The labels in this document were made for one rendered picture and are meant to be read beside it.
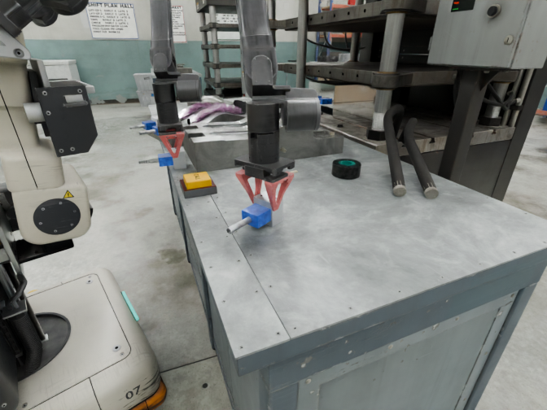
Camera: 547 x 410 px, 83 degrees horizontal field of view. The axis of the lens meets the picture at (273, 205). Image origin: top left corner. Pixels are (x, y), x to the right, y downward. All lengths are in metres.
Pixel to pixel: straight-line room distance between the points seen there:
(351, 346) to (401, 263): 0.16
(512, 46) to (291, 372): 1.03
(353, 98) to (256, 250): 1.33
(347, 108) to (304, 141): 0.77
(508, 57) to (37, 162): 1.29
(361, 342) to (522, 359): 1.22
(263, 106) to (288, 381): 0.43
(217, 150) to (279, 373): 0.63
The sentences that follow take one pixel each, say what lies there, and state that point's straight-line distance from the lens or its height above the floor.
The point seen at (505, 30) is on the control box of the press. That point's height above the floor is 1.17.
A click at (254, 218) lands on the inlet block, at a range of 0.59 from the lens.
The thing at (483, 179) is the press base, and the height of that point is 0.53.
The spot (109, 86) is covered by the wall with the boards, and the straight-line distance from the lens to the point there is 8.27.
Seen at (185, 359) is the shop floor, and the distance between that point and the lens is 1.44.
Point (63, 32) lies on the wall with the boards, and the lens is 8.33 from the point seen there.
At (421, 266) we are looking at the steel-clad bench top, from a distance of 0.58.
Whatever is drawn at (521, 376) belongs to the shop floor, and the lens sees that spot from 1.66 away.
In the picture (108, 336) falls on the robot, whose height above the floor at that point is 0.28.
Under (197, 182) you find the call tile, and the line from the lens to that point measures 0.77.
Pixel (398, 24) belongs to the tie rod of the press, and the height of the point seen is 1.20.
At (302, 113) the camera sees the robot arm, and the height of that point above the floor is 1.02.
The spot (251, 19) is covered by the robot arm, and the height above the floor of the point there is 1.17.
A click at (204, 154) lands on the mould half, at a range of 0.92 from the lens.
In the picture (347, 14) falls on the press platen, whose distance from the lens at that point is 1.66.
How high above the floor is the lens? 1.12
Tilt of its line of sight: 27 degrees down
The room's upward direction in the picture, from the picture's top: straight up
